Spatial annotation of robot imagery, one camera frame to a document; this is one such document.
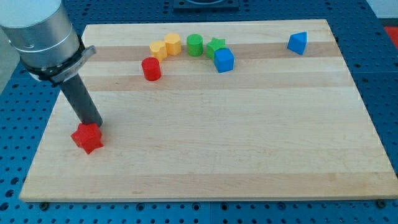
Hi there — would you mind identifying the blue triangular block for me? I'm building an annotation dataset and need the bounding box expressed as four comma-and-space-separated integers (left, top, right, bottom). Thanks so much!
287, 32, 307, 55

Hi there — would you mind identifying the red cylinder block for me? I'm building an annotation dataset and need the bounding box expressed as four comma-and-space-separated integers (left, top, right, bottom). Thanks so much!
141, 57, 162, 81

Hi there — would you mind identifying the green star block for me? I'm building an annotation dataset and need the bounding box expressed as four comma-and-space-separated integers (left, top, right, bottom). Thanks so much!
206, 37, 226, 61

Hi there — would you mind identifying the yellow heart block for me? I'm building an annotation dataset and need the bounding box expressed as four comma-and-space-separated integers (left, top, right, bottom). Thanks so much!
149, 40, 168, 62

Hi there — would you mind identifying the green cylinder block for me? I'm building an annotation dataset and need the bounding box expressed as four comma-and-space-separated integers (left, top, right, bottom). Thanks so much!
187, 34, 203, 57

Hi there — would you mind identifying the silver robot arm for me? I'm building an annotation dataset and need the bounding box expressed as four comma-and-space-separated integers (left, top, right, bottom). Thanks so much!
1, 0, 103, 126

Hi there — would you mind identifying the yellow hexagon block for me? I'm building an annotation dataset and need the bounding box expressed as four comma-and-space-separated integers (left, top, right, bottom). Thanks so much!
164, 33, 182, 55

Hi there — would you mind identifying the blue cube block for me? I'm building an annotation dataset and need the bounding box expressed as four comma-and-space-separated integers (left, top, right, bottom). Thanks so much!
214, 48, 234, 73

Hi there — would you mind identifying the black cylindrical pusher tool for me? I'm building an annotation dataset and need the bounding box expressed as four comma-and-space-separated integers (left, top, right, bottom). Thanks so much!
60, 73, 103, 127

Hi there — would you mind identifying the wooden board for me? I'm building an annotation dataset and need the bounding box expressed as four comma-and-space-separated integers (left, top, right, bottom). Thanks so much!
20, 19, 397, 202

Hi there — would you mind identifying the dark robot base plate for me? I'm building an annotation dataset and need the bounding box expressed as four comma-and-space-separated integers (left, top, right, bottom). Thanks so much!
172, 0, 239, 11

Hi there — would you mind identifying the red star block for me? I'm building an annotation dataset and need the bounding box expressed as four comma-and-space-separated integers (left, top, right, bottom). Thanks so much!
71, 123, 104, 154

